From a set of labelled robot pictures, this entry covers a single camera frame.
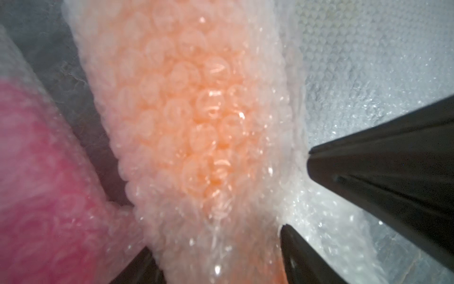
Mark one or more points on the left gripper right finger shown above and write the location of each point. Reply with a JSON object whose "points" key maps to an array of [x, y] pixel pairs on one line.
{"points": [[303, 265]]}

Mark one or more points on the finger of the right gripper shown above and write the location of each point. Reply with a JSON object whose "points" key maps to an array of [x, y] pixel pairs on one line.
{"points": [[402, 172]]}

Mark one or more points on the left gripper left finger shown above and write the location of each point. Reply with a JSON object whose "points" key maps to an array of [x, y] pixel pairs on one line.
{"points": [[142, 270]]}

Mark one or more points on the bubble wrap of yellow glass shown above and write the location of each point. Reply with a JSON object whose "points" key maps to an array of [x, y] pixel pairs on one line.
{"points": [[362, 63]]}

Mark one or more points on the orange wine glass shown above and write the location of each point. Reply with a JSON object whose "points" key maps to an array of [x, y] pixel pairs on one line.
{"points": [[197, 134]]}

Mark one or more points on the bubble wrap of orange glass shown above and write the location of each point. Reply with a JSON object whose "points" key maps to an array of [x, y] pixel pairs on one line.
{"points": [[112, 38]]}

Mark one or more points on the pink glass in wrap, middle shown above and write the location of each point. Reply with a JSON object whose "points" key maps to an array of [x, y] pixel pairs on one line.
{"points": [[57, 224]]}

